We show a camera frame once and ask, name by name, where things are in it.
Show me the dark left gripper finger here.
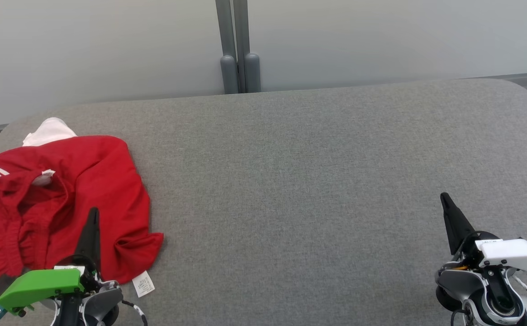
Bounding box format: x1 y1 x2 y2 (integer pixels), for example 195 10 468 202
74 207 101 272

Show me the black white braided cable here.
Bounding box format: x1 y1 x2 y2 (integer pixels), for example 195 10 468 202
121 299 148 326

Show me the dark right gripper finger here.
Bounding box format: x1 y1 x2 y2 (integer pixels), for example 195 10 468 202
441 192 477 256

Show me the red jersey with white sleeves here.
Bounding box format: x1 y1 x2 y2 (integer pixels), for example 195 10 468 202
0 118 165 316

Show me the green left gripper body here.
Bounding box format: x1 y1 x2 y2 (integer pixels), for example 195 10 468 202
0 256 100 316

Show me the grey partition post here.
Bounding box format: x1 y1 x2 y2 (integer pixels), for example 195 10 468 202
233 0 261 93
215 0 239 94

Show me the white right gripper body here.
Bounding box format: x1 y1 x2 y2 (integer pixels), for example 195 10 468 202
460 231 527 273

